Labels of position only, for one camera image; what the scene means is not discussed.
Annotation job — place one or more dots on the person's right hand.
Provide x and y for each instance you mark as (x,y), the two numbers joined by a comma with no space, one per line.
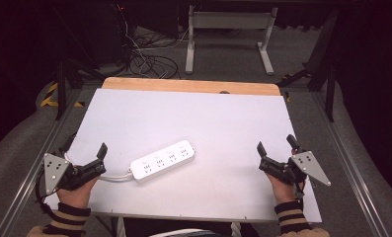
(282,191)

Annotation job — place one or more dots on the black computer tower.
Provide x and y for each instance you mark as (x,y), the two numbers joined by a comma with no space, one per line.
(108,33)

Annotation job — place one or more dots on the black metal stand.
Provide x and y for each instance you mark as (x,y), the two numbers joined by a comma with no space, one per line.
(63,82)
(325,65)

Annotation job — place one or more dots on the white metal table frame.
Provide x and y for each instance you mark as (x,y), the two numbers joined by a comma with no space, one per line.
(229,20)

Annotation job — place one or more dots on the aluminium floor rail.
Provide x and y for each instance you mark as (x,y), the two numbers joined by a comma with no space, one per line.
(35,171)
(348,164)

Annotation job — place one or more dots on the white power strip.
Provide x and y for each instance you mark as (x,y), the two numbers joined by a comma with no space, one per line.
(164,160)

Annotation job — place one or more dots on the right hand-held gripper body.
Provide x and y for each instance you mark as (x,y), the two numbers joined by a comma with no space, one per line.
(307,166)

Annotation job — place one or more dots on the white board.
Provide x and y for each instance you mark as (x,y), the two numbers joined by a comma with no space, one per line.
(190,125)

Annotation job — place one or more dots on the yellow black hazard tape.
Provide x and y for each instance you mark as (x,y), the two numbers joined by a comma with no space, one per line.
(50,98)

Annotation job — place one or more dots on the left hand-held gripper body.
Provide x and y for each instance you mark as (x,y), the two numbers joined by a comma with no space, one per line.
(53,171)

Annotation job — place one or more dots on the person's left hand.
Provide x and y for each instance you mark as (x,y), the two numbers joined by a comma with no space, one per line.
(75,194)

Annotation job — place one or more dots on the wooden table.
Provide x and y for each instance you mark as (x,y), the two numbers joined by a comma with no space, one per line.
(183,85)

